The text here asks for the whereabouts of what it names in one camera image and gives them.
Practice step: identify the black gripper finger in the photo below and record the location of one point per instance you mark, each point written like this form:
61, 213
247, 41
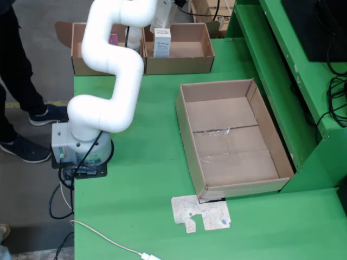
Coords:
181, 3

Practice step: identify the white d'Alba carton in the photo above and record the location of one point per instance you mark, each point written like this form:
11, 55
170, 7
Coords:
164, 13

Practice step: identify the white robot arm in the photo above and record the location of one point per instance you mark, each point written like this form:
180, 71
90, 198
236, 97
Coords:
122, 73

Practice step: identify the grey robot base box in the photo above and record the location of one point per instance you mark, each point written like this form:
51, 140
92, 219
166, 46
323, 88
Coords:
58, 138

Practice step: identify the printed brown cardboard box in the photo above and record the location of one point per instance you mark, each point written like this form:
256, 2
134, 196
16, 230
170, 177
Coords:
206, 13

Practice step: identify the divided cardboard box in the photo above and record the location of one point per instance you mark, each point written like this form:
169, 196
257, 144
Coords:
179, 65

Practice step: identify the pink slim box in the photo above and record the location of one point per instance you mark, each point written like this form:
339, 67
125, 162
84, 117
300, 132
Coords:
114, 39

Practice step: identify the shallow cardboard tray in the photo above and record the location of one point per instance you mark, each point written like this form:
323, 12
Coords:
238, 168

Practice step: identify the white printed small carton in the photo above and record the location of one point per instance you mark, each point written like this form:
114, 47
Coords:
161, 43

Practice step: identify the white plastic bottle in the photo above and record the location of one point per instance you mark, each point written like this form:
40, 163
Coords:
134, 38

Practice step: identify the black monitor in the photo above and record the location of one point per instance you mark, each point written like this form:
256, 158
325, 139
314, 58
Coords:
311, 27

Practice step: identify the black trouser leg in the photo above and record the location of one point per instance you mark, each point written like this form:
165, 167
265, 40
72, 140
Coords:
5, 122
19, 67

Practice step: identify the dark jacket torso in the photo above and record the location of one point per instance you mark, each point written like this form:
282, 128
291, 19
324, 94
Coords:
5, 5

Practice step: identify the dark blue sneaker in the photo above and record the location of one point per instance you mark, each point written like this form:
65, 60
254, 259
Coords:
24, 151
46, 116

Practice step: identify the green metal rack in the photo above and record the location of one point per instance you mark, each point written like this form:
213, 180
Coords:
303, 151

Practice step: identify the white scribbled paper patch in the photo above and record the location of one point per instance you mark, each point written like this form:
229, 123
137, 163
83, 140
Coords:
208, 214

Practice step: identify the tan shoe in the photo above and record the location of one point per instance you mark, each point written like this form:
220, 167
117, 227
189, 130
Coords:
4, 233

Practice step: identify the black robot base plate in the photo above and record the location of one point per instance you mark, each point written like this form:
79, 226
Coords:
95, 173

